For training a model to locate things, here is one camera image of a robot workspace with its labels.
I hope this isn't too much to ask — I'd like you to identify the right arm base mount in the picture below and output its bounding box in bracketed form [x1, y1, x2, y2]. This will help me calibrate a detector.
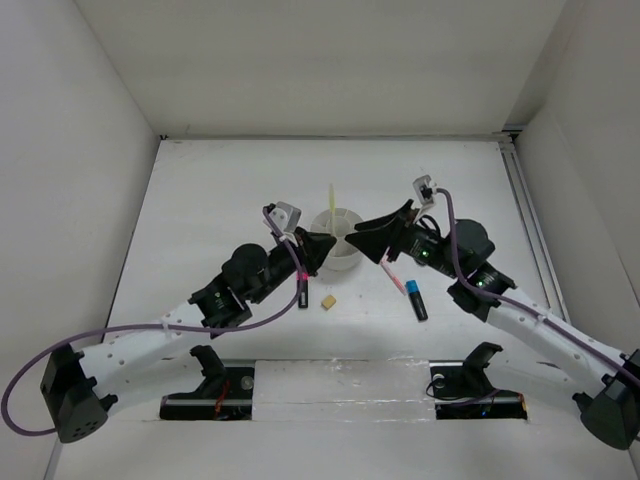
[425, 342, 528, 421]

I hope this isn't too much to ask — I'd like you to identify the yellow thin highlighter pen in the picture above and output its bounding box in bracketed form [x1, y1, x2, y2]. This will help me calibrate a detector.
[327, 183, 336, 236]

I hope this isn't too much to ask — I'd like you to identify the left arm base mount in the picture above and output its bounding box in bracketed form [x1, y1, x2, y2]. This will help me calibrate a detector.
[159, 345, 255, 421]

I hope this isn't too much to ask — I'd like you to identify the blue black highlighter marker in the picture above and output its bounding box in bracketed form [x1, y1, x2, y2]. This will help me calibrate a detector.
[405, 280, 429, 322]

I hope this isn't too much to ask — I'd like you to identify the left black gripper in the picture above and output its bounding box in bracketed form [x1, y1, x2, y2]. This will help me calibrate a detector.
[249, 225, 334, 305]

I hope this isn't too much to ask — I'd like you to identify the pink thin highlighter pen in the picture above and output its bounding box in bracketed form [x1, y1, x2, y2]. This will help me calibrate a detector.
[380, 260, 407, 296]

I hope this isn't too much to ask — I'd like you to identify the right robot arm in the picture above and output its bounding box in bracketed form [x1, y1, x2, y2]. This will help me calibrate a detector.
[345, 202, 639, 450]

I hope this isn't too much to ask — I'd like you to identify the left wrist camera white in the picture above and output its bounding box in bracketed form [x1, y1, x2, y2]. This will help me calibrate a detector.
[263, 201, 302, 238]

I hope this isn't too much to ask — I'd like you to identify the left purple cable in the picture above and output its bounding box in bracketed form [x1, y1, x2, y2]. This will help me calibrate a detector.
[2, 204, 309, 435]

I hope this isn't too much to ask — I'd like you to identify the white round divided container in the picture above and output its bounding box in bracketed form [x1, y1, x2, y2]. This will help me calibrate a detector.
[311, 207, 363, 272]

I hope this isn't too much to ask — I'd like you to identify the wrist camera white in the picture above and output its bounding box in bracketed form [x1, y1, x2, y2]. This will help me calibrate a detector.
[263, 201, 302, 238]
[412, 175, 437, 209]

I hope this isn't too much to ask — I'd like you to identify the tan eraser block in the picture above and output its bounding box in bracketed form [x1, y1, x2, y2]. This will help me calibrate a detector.
[321, 295, 337, 310]

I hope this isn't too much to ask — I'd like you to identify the pink black highlighter marker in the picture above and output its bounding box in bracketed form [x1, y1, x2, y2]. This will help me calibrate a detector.
[297, 272, 309, 309]

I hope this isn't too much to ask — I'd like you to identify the aluminium rail on right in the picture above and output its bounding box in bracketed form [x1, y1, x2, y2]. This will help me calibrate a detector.
[499, 130, 571, 323]

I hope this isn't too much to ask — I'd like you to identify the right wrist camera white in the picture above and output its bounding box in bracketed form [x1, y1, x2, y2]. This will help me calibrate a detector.
[412, 175, 437, 209]

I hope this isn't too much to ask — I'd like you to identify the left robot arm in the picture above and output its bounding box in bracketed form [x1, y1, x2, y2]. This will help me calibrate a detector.
[40, 227, 337, 444]

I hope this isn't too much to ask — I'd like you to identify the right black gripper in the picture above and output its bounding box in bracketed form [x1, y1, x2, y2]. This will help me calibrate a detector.
[345, 198, 462, 280]

